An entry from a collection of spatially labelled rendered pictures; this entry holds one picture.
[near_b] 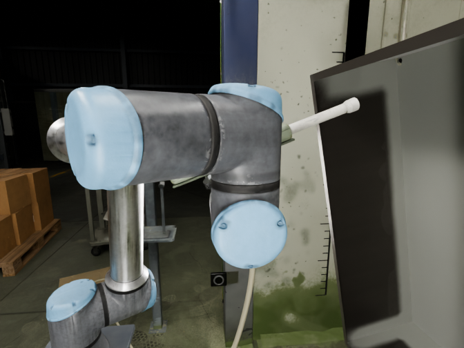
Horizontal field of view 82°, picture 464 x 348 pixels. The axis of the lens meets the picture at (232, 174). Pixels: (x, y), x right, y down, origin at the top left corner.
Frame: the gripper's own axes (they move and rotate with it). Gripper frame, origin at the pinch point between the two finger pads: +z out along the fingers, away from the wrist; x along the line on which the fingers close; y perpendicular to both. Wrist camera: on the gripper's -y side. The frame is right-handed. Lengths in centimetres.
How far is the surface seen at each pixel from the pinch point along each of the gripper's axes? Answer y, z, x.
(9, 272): 50, 191, -226
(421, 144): 25, 26, 72
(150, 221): 34, 106, -57
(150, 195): 18, 106, -49
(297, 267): 94, 86, 20
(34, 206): 6, 270, -226
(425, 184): 40, 25, 69
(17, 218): 9, 232, -223
